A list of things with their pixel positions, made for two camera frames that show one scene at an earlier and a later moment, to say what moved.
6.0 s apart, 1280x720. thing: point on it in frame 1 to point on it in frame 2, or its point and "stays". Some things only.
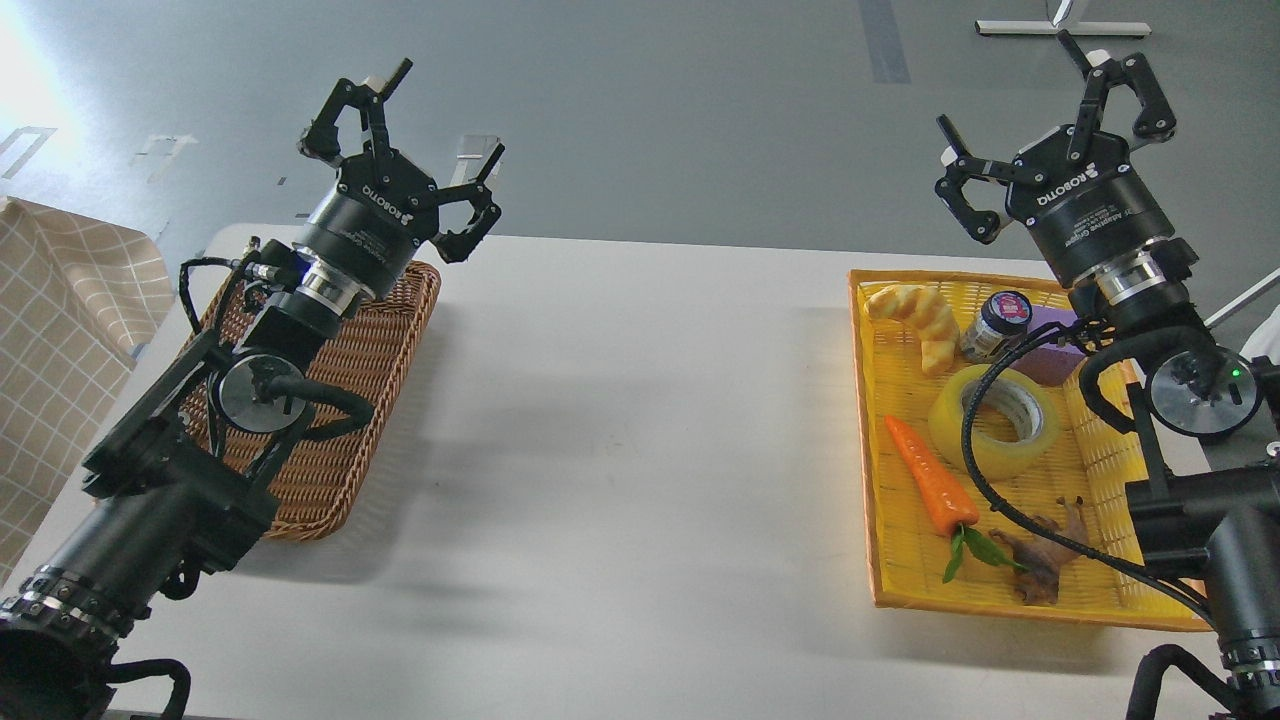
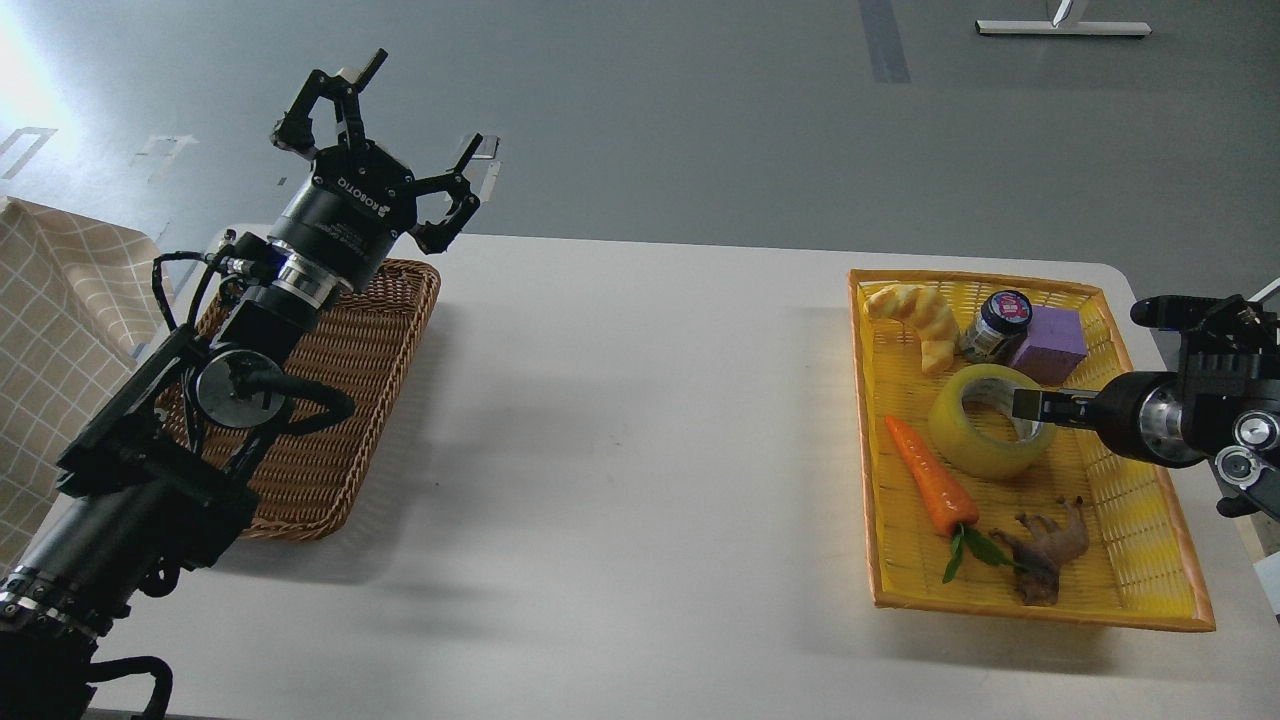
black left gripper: (365, 229) to (343, 220)
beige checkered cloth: (79, 301) stays
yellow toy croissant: (929, 313) stays
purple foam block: (1049, 362) stays
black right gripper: (1084, 214) to (1141, 414)
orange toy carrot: (950, 509) stays
